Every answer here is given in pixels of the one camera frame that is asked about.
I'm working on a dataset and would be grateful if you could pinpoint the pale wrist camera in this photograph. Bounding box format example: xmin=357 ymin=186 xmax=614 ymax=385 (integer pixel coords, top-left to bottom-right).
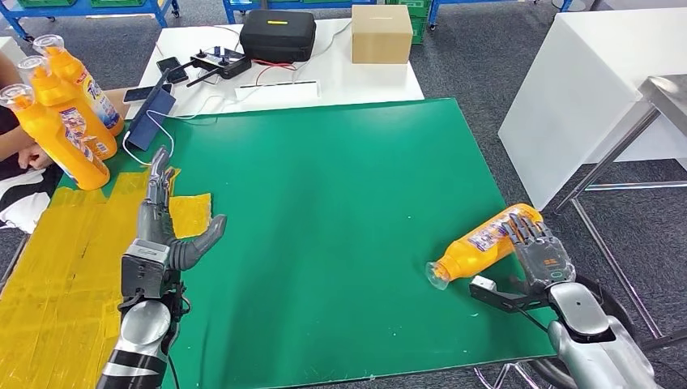
xmin=468 ymin=275 xmax=554 ymax=315
xmin=120 ymin=240 xmax=172 ymax=299

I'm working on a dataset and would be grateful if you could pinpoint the yellow taped sheet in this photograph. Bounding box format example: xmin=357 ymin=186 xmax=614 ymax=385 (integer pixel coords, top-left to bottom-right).
xmin=0 ymin=169 xmax=213 ymax=389

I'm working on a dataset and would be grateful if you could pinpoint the person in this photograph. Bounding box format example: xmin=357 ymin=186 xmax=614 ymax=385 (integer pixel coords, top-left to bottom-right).
xmin=0 ymin=50 xmax=133 ymax=234

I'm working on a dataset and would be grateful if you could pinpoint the white table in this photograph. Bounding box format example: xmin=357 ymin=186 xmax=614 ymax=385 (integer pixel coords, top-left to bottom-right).
xmin=0 ymin=36 xmax=27 ymax=68
xmin=497 ymin=7 xmax=687 ymax=211
xmin=124 ymin=19 xmax=425 ymax=119

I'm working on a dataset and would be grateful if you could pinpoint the black remote controller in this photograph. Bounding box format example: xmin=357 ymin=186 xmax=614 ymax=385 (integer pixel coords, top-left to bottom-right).
xmin=166 ymin=47 xmax=253 ymax=88

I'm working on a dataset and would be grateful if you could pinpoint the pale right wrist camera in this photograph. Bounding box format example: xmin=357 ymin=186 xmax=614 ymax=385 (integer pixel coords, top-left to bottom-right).
xmin=468 ymin=275 xmax=554 ymax=315

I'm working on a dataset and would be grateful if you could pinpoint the black smartphone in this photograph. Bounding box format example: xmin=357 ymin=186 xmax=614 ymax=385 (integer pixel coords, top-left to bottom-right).
xmin=156 ymin=56 xmax=190 ymax=85

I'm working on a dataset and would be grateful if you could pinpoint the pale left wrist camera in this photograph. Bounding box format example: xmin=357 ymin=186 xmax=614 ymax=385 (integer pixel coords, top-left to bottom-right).
xmin=120 ymin=240 xmax=172 ymax=299

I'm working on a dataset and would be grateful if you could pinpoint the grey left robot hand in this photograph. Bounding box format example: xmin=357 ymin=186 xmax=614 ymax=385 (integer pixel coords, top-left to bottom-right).
xmin=136 ymin=146 xmax=228 ymax=272

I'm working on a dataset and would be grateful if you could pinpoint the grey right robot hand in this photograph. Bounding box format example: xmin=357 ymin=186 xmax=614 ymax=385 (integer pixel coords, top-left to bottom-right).
xmin=501 ymin=212 xmax=576 ymax=295

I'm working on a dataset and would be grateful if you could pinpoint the red cable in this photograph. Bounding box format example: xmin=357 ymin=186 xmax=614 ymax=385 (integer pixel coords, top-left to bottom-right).
xmin=252 ymin=58 xmax=298 ymax=87

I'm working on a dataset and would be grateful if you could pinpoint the black round stool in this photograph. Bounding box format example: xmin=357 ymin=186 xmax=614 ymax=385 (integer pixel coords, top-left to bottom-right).
xmin=528 ymin=276 xmax=642 ymax=389

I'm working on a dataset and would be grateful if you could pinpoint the brown cardboard box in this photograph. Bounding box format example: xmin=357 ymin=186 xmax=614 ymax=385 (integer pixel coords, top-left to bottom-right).
xmin=351 ymin=4 xmax=414 ymax=66

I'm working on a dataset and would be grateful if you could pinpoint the white charging cable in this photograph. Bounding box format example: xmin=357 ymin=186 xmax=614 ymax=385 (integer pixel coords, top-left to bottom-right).
xmin=122 ymin=95 xmax=237 ymax=168

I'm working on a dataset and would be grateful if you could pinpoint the orange detergent bottle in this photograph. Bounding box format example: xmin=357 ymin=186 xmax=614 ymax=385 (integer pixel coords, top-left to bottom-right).
xmin=32 ymin=34 xmax=126 ymax=137
xmin=0 ymin=83 xmax=112 ymax=191
xmin=425 ymin=203 xmax=544 ymax=292
xmin=17 ymin=55 xmax=118 ymax=161

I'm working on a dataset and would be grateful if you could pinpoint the green table mat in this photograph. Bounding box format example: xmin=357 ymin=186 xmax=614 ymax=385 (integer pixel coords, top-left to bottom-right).
xmin=56 ymin=98 xmax=557 ymax=389

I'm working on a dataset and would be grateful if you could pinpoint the steel frame table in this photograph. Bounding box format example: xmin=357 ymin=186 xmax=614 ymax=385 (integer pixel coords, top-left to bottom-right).
xmin=555 ymin=75 xmax=687 ymax=353

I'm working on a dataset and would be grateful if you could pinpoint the white power strip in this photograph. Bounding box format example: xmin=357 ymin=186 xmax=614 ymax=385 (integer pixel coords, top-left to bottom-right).
xmin=234 ymin=80 xmax=322 ymax=105

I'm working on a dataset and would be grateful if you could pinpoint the black carrying case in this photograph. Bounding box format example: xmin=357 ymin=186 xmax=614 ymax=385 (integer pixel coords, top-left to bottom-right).
xmin=239 ymin=9 xmax=317 ymax=63

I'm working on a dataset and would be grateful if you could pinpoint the tablet in blue cover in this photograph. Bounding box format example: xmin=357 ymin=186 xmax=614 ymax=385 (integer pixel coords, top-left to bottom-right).
xmin=126 ymin=70 xmax=177 ymax=152

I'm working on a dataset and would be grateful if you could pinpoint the blue metal rack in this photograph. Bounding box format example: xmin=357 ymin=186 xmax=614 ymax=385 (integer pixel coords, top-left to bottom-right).
xmin=0 ymin=0 xmax=181 ymax=43

